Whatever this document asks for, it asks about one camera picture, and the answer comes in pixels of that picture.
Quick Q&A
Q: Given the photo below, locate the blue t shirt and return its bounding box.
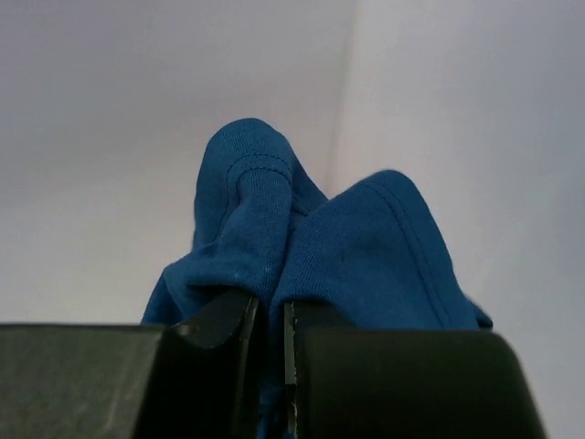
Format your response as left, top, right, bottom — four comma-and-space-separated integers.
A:
143, 119, 493, 438

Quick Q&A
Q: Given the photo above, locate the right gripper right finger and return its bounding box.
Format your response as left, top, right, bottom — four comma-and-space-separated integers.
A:
283, 303, 546, 438

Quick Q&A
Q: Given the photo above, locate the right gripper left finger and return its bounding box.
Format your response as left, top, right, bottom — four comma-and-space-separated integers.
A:
1, 292, 261, 438

